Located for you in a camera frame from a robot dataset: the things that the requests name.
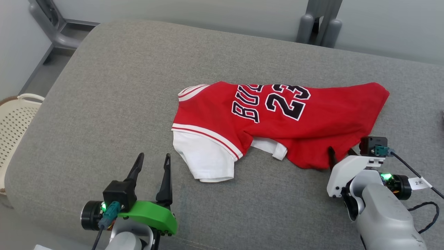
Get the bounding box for black cable teal plug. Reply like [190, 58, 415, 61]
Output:
[91, 201, 122, 250]
[374, 146, 444, 234]

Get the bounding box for grey metal frame post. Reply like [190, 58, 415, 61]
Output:
[296, 0, 343, 48]

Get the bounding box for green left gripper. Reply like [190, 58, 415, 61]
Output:
[118, 152, 178, 236]

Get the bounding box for right black cable teal plug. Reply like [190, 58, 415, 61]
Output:
[374, 146, 444, 234]

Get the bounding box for white cable label tag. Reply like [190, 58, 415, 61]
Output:
[408, 177, 433, 191]

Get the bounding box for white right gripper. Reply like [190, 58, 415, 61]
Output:
[327, 147, 385, 198]

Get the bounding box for left black cable teal plug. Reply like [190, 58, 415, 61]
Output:
[91, 201, 122, 250]

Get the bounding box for red basketball jersey white sleeves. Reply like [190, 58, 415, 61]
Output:
[171, 81, 390, 183]

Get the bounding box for grey metal frame legs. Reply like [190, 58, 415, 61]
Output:
[28, 0, 100, 50]

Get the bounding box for cream perforated laundry basket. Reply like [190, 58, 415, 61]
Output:
[0, 93, 45, 195]

